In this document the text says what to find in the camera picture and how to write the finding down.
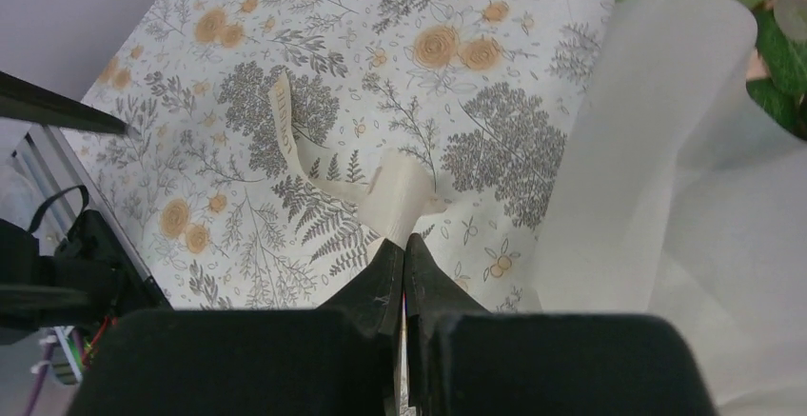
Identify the floral patterned table mat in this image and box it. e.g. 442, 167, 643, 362
67, 0, 612, 312

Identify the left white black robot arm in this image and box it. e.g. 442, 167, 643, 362
1, 72, 141, 137

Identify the cream printed ribbon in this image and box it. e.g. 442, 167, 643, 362
268, 72, 448, 249

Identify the pink fake flower bouquet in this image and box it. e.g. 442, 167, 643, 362
615, 0, 806, 140

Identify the white translucent wrapping paper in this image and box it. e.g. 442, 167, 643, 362
526, 0, 806, 415

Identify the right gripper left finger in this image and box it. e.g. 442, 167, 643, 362
317, 239, 404, 415

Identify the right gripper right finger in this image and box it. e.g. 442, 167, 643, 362
403, 233, 487, 415

